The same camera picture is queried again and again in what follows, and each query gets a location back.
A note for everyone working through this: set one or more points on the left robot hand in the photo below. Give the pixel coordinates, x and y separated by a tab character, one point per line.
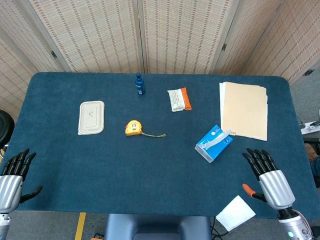
10	190

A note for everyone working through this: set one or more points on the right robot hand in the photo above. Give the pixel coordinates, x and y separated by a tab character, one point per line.
276	187

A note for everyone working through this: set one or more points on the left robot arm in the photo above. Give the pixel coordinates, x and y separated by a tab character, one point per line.
3	225

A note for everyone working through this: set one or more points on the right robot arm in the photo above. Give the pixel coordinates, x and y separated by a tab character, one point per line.
292	225

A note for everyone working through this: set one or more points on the blue tissue pack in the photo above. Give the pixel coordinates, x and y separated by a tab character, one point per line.
215	133

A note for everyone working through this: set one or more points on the brown shoe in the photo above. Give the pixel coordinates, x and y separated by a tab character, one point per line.
311	152

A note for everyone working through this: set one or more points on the black round stool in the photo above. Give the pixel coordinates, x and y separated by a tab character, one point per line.
5	127

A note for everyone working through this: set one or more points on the white power strip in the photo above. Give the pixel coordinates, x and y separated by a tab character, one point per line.
310	127

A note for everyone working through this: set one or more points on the beige paper folder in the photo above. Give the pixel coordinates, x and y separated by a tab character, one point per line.
245	112

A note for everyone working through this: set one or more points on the white paper sheets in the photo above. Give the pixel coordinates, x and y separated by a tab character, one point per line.
221	100

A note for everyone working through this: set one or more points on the woven folding screen panel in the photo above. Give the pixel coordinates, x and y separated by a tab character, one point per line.
185	32
10	82
247	27
22	32
295	32
95	32

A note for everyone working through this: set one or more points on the white rectangular container lid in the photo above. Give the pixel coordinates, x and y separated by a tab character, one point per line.
91	117

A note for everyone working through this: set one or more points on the dark metal screen hinge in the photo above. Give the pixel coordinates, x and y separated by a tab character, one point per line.
223	47
53	54
307	72

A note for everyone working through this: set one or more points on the dark grey robot torso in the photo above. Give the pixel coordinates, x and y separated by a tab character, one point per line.
155	227

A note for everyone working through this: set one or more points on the blue table cloth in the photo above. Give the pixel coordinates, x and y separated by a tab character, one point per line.
150	162

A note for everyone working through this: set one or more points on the white and orange packet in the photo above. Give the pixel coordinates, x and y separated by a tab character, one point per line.
178	100

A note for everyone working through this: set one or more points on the yellow tape measure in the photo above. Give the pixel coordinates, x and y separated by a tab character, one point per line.
133	128

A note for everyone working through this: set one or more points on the blue spray bottle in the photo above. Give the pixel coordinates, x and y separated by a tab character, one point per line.
140	85

